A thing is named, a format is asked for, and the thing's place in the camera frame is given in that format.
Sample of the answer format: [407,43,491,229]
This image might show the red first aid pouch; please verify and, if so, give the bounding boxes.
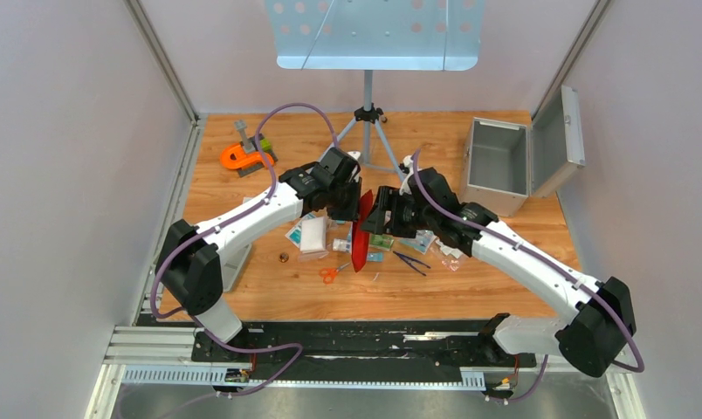
[351,190,374,272]

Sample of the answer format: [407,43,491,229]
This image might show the white bandage roll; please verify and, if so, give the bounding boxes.
[332,238,353,253]

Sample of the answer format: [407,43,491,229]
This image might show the medical gauze packet teal white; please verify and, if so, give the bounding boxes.
[285,214,316,248]

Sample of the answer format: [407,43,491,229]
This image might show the orange grey toy fixture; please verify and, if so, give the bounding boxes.
[219,120,264,177]

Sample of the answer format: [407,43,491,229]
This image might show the grey metal case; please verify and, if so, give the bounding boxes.
[458,86,587,216]

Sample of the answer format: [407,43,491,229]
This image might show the white gauze pad bag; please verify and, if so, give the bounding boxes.
[298,216,328,262]

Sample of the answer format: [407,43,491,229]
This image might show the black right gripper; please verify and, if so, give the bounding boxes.
[360,186,437,239]

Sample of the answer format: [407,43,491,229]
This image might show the blue plastic tweezers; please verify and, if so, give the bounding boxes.
[392,251,431,276]

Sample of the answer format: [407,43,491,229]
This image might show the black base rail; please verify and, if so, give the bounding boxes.
[191,319,537,383]

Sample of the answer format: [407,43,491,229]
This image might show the adhesive tape pack blue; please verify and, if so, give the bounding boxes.
[411,230,437,254]

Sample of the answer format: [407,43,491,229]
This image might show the grey plastic tray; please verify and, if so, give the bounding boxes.
[221,244,253,292]

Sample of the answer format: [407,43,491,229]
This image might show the white pads zip bag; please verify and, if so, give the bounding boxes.
[436,239,465,259]

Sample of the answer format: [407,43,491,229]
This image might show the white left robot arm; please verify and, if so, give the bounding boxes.
[155,147,361,361]

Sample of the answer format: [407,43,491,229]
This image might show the green wind oil box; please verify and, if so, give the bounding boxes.
[369,234,394,251]

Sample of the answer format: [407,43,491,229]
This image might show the orange handled scissors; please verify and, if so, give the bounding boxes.
[319,263,350,285]

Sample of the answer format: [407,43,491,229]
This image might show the blue music stand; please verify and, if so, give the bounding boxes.
[263,0,485,178]

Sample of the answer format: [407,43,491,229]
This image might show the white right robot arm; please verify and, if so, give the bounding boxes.
[360,168,645,377]

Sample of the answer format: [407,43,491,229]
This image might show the blue white sachet lower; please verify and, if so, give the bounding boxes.
[367,252,383,262]

